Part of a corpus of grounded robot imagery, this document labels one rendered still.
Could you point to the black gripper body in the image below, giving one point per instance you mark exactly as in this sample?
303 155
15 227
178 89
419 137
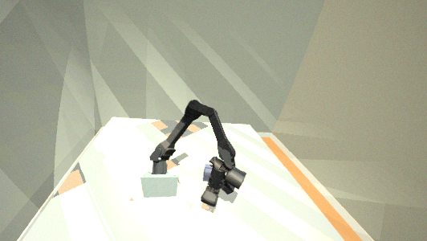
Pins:
210 196

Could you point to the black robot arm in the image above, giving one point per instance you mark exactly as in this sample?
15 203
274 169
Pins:
222 168

